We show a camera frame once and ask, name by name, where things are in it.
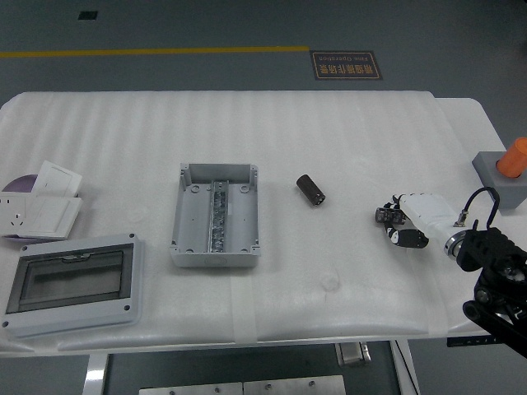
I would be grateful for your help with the white foam mat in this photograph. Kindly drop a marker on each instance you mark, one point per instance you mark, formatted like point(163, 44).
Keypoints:
point(288, 131)

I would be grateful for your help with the white table leg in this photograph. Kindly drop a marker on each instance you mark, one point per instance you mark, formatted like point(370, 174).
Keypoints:
point(95, 374)
point(405, 366)

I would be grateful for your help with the white wall socket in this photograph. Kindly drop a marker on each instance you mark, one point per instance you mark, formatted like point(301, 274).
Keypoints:
point(12, 214)

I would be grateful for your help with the purple disc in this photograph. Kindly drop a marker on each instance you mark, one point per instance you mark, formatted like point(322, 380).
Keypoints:
point(20, 184)

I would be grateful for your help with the metal bracket under table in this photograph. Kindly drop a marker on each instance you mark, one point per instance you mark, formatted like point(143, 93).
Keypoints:
point(352, 354)

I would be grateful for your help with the metal DIN rail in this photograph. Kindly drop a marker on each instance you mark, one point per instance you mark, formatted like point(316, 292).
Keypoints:
point(217, 222)

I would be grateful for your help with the grey open junction box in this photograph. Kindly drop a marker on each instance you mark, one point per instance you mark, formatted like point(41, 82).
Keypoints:
point(193, 222)

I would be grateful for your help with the dark brown cylindrical battery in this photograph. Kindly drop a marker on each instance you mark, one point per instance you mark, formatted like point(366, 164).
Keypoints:
point(309, 189)

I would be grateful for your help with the orange cylinder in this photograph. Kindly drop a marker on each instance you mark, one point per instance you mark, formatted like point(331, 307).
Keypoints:
point(514, 160)

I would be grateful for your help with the black floor hatch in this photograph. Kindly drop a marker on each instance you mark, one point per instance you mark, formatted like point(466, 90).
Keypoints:
point(87, 15)

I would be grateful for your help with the grey metal plate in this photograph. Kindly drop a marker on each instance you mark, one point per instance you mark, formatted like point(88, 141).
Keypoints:
point(189, 390)

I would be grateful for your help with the white switch plate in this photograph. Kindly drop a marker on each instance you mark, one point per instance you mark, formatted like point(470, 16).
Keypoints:
point(49, 218)
point(57, 179)

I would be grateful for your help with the grey lid with clear window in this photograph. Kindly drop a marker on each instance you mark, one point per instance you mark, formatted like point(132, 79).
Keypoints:
point(82, 312)

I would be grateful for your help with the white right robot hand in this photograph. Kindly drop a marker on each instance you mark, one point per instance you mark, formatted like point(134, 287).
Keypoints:
point(428, 210)

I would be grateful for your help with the grey block base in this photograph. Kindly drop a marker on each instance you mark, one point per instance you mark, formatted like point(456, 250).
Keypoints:
point(488, 168)

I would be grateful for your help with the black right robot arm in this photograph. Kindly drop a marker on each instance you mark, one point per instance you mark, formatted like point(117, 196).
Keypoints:
point(490, 247)

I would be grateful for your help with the black table control panel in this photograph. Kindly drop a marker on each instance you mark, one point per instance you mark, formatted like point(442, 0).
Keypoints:
point(469, 341)

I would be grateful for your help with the dark floor sign orange text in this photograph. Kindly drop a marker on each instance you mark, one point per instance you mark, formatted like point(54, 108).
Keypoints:
point(346, 66)

